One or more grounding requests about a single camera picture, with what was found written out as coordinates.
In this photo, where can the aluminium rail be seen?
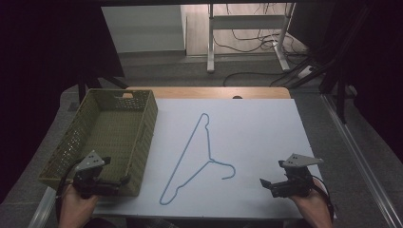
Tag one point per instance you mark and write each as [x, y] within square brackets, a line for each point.
[42, 207]
[364, 164]

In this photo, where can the person's left hand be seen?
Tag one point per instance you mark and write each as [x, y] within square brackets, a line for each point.
[76, 207]

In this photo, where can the black stand legs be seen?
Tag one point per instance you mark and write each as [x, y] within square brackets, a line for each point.
[95, 84]

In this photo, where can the white metal desk frame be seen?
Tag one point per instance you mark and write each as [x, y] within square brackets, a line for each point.
[247, 22]

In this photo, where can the wooden table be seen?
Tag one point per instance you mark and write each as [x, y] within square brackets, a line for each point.
[206, 92]

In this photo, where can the black metal stand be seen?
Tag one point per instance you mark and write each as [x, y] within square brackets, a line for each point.
[340, 95]

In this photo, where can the white power strip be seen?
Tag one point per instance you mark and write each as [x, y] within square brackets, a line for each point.
[305, 72]

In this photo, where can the white cabinet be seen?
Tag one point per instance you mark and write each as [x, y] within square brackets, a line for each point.
[142, 28]

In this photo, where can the black table grommet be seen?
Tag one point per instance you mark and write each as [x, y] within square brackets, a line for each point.
[237, 97]

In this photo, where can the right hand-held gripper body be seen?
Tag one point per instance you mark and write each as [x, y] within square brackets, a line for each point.
[296, 179]

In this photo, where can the white table sheet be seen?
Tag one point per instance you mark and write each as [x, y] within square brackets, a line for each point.
[259, 136]

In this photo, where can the person's right hand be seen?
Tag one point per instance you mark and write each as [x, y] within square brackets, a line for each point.
[312, 207]

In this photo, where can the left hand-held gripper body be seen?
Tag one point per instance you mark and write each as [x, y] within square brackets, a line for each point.
[90, 164]

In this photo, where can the black curtain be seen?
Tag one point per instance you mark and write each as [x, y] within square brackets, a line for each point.
[47, 63]
[374, 63]

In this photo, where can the olive green woven basket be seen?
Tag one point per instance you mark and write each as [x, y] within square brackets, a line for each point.
[107, 136]

